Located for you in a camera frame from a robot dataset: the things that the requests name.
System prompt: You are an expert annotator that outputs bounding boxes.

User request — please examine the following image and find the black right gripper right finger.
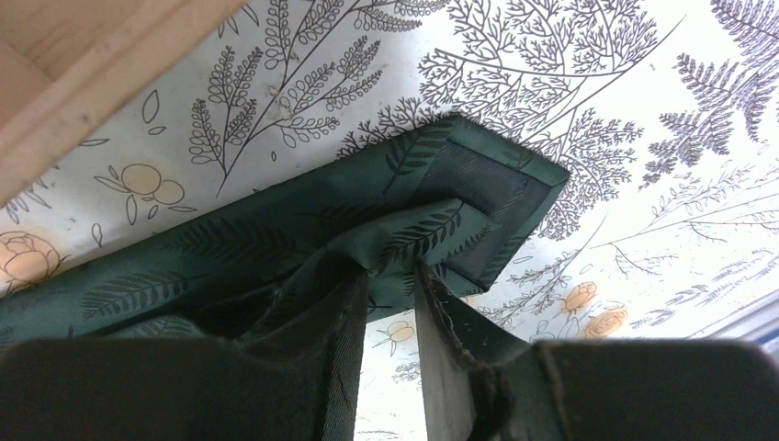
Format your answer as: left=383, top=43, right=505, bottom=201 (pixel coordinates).
left=414, top=265, right=778, bottom=440

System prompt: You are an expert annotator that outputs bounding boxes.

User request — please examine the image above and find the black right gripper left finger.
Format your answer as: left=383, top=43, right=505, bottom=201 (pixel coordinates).
left=1, top=262, right=368, bottom=440

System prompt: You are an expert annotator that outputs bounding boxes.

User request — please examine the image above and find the dark green leaf tie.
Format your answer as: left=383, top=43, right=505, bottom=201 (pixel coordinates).
left=1, top=116, right=570, bottom=347

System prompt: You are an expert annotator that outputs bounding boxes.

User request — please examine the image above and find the wooden compartment tray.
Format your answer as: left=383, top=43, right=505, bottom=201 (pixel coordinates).
left=1, top=0, right=243, bottom=203

